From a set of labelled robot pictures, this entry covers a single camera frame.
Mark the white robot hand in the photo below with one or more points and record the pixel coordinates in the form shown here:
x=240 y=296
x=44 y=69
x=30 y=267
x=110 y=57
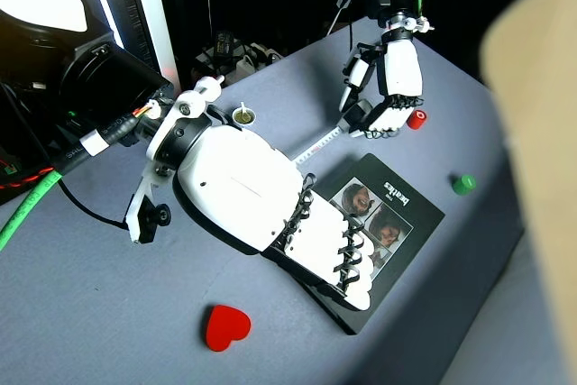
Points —
x=403 y=67
x=239 y=186

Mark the black Beatles book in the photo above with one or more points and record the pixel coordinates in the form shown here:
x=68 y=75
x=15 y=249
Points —
x=405 y=245

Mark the red cylinder block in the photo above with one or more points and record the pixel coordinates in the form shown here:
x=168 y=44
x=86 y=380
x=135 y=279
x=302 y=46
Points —
x=417 y=120

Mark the small round cup with stick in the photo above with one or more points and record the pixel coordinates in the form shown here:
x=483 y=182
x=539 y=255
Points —
x=243 y=116

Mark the green cylinder block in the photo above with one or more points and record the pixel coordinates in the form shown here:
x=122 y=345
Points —
x=464 y=184

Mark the red heart block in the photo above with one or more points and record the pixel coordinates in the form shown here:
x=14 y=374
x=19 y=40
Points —
x=225 y=326

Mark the beige blurred panel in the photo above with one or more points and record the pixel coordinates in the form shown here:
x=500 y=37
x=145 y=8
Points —
x=550 y=132

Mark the computer tower with light strip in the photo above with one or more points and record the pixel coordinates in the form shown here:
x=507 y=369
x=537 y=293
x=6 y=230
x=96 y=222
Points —
x=135 y=6

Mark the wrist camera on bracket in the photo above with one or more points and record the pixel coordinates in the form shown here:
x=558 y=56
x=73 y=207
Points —
x=149 y=218

